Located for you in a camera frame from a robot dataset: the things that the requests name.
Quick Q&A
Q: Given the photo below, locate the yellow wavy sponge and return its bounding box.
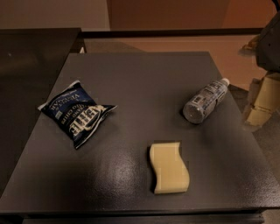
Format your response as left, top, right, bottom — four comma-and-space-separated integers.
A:
150, 142, 190, 194

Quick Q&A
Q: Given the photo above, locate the blue plastic water bottle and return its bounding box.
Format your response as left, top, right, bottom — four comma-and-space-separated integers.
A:
183, 78, 229, 124

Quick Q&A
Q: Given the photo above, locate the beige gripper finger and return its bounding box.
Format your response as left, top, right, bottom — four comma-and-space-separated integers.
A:
242, 35, 260, 51
243, 73, 280, 127

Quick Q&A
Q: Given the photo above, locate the blue chip bag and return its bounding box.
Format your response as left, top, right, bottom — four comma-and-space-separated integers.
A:
38, 80, 116, 149

